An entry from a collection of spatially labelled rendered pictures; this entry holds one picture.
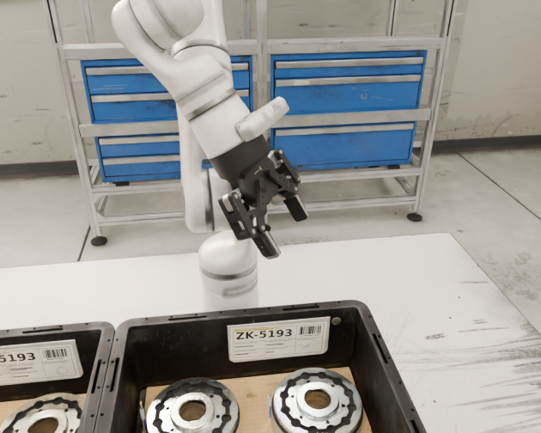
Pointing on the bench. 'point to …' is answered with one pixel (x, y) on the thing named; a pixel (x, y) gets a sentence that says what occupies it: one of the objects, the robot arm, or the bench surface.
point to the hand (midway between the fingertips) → (287, 234)
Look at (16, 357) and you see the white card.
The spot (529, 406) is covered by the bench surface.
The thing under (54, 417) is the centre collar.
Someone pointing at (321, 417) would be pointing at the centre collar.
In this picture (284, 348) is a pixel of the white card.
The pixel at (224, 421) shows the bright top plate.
